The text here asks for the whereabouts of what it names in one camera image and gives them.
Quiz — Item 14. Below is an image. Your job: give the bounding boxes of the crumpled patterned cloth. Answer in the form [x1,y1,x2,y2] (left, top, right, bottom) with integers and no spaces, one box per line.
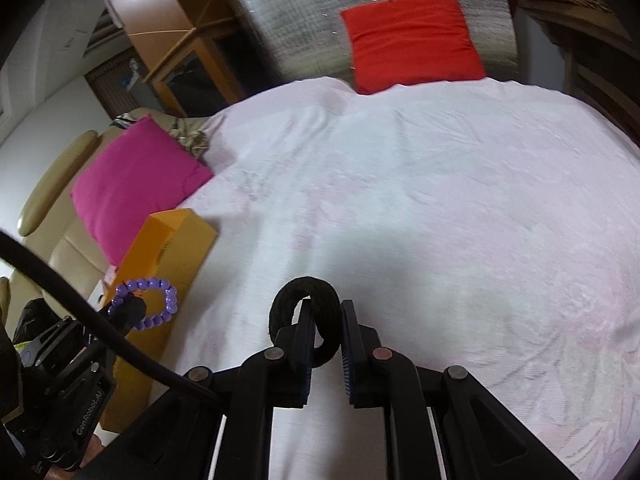
[169,126,209,162]

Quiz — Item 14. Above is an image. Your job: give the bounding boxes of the red cushion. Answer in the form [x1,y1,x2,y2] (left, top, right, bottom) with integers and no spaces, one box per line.
[340,0,487,96]

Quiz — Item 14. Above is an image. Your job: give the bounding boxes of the magenta cushion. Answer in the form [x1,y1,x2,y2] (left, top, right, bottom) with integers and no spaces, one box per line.
[70,115,215,267]

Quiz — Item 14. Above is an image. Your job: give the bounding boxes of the person's left hand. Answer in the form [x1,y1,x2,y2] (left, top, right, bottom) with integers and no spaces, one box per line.
[42,432,108,480]

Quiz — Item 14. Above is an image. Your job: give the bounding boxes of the white air conditioner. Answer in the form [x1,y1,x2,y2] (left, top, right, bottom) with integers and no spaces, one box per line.
[37,0,126,61]

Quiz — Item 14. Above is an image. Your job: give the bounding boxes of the black hair tie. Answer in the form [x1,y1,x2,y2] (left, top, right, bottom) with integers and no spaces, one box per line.
[267,276,343,366]

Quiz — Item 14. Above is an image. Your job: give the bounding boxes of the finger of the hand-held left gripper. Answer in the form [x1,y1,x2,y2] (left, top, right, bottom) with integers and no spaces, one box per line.
[97,294,148,333]

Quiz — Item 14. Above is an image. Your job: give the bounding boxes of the dark wooden furniture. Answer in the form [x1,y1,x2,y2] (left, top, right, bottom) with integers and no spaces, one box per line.
[515,0,640,146]

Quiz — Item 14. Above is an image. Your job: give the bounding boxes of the pale pink embossed blanket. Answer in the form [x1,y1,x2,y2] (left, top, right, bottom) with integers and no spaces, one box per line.
[165,76,640,480]

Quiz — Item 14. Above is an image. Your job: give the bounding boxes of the black cable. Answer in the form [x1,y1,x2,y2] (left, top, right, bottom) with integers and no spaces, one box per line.
[0,230,223,406]

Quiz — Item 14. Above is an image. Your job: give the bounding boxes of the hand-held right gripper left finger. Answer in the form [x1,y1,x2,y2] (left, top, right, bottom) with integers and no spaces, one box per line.
[107,300,317,480]

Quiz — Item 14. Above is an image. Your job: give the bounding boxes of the wooden cabinet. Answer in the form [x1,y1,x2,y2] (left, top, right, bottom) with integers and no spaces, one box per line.
[100,0,251,116]

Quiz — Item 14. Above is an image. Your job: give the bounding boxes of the orange cardboard box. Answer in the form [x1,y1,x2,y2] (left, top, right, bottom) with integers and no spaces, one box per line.
[100,208,218,433]

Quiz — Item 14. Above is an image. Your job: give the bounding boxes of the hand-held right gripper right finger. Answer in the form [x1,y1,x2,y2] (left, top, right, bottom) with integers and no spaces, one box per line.
[341,300,576,480]

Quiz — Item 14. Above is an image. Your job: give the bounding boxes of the purple bead bracelet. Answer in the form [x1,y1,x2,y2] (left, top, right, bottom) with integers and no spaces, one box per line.
[109,276,179,332]

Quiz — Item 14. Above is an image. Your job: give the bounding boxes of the beige leather sofa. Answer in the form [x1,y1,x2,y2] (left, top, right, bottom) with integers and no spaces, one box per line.
[0,107,211,341]

